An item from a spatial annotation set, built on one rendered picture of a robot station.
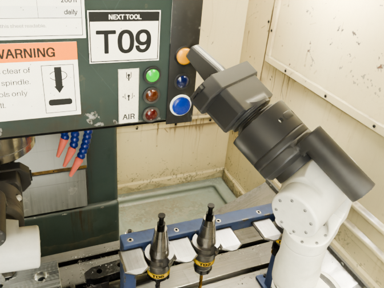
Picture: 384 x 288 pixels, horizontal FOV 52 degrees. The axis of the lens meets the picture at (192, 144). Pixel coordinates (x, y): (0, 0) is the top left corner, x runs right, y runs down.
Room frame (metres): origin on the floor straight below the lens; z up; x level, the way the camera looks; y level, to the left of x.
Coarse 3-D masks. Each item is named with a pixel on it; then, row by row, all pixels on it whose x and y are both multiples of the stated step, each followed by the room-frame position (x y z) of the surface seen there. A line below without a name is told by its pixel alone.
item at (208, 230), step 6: (204, 216) 0.67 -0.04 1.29; (204, 222) 0.65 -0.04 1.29; (210, 222) 0.65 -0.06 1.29; (204, 228) 0.65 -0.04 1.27; (210, 228) 0.65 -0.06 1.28; (198, 234) 0.66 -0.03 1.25; (204, 234) 0.65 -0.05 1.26; (210, 234) 0.65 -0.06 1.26; (198, 240) 0.65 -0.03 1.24; (204, 240) 0.64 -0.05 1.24; (210, 240) 0.65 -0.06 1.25; (204, 246) 0.64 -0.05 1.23; (210, 246) 0.64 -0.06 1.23
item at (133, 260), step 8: (136, 248) 0.63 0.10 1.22; (120, 256) 0.60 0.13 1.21; (128, 256) 0.60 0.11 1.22; (136, 256) 0.61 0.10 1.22; (144, 256) 0.61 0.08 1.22; (128, 264) 0.58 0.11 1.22; (136, 264) 0.58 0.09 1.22; (144, 264) 0.59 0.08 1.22; (128, 272) 0.56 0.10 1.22; (136, 272) 0.56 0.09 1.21; (144, 272) 0.57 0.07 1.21
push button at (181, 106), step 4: (176, 100) 0.56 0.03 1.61; (180, 100) 0.56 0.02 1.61; (184, 100) 0.56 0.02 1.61; (188, 100) 0.57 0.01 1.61; (176, 104) 0.56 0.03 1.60; (180, 104) 0.56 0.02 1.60; (184, 104) 0.56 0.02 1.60; (188, 104) 0.57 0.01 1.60; (172, 108) 0.56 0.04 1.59; (176, 108) 0.56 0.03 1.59; (180, 108) 0.56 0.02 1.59; (184, 108) 0.56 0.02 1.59; (188, 108) 0.57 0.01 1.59; (176, 112) 0.56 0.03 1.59; (180, 112) 0.56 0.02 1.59; (184, 112) 0.56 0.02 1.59
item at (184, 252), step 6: (174, 240) 0.66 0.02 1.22; (180, 240) 0.67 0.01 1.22; (186, 240) 0.67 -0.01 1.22; (174, 246) 0.65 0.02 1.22; (180, 246) 0.65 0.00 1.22; (186, 246) 0.65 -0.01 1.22; (192, 246) 0.65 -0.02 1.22; (174, 252) 0.63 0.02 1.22; (180, 252) 0.63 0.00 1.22; (186, 252) 0.63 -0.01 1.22; (192, 252) 0.63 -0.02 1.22; (174, 258) 0.61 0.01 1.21; (180, 258) 0.61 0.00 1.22; (186, 258) 0.61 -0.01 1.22; (192, 258) 0.62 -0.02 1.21
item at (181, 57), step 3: (183, 48) 0.57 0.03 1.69; (186, 48) 0.57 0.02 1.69; (180, 51) 0.56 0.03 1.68; (183, 51) 0.56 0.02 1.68; (186, 51) 0.56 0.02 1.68; (177, 54) 0.56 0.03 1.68; (180, 54) 0.56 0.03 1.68; (183, 54) 0.56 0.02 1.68; (177, 57) 0.56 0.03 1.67; (180, 57) 0.56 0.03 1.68; (183, 57) 0.56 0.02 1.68; (177, 60) 0.56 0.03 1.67; (180, 60) 0.56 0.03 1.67; (183, 60) 0.56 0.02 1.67; (186, 60) 0.56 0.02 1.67; (183, 63) 0.56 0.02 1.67; (186, 63) 0.57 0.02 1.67
